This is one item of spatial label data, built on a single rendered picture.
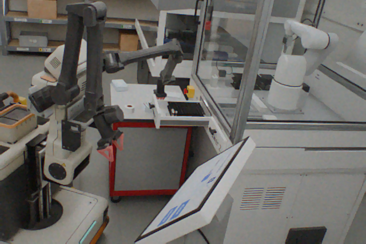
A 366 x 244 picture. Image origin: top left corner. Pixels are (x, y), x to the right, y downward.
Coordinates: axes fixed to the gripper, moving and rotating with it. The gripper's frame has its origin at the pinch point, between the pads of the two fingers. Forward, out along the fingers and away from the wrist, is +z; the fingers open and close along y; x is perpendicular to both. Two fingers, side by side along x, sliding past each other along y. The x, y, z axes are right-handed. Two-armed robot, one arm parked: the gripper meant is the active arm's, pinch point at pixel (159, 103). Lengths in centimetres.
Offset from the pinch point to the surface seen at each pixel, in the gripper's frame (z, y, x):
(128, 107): 1.4, 3.4, 22.0
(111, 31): 55, 376, -88
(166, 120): -6.3, -34.3, 11.8
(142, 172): 51, -10, 14
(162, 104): -5.5, -11.4, 3.6
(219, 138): -9, -66, -6
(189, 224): -36, -138, 58
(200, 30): -50, 8, -32
